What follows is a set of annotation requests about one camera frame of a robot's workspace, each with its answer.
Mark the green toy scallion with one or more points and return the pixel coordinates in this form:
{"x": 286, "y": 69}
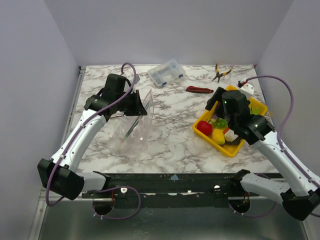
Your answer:
{"x": 148, "y": 106}

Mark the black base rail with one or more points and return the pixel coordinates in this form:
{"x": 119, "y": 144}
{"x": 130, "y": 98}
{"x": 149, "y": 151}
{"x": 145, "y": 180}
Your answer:
{"x": 161, "y": 190}

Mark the toy celery stalk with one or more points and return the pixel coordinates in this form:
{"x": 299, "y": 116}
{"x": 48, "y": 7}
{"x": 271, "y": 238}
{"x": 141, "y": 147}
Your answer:
{"x": 245, "y": 123}

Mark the yellow toy lemon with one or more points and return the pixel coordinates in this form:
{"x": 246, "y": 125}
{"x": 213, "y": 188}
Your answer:
{"x": 218, "y": 136}

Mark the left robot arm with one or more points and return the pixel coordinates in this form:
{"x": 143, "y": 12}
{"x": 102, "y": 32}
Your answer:
{"x": 59, "y": 173}

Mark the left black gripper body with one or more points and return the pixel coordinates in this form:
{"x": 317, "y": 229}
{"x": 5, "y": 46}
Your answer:
{"x": 127, "y": 104}

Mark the yellow plastic tray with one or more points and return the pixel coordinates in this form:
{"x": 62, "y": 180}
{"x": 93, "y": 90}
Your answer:
{"x": 229, "y": 149}

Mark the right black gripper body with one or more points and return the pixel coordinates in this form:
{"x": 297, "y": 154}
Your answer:
{"x": 215, "y": 99}

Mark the red toy apple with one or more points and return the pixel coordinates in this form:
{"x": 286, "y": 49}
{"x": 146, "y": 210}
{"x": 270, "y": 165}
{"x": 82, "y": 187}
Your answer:
{"x": 204, "y": 127}

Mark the clear zip top bag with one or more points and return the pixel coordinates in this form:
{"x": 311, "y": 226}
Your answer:
{"x": 130, "y": 137}

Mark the yellow black pliers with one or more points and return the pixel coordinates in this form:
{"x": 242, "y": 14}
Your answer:
{"x": 218, "y": 74}

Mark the clear plastic organizer box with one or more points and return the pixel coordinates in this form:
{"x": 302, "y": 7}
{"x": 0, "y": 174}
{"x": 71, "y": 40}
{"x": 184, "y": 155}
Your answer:
{"x": 166, "y": 73}

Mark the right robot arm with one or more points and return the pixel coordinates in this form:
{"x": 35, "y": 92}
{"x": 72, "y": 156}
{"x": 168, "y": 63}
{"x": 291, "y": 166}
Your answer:
{"x": 300, "y": 194}

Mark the red black utility knife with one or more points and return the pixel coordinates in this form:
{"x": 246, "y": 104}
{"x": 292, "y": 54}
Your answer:
{"x": 199, "y": 90}

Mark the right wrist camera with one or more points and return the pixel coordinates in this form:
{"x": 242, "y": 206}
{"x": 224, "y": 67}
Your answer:
{"x": 246, "y": 88}

